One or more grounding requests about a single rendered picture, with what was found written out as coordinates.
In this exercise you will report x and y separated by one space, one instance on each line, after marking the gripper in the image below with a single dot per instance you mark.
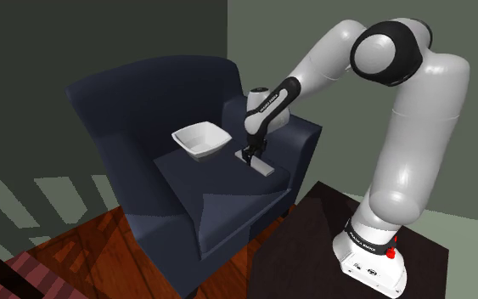
256 144

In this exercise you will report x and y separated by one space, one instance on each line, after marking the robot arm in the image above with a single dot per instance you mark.
420 136

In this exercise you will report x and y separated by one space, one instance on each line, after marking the grey remote control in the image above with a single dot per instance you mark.
263 166

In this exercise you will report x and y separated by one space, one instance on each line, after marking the white square bowl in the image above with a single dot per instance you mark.
201 138

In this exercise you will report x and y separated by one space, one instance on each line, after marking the dark blue armchair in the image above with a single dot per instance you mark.
172 112

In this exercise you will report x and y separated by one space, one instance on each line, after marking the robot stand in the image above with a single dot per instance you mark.
304 252

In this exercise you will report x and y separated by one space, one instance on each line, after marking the striped red rug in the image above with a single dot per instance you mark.
27 277

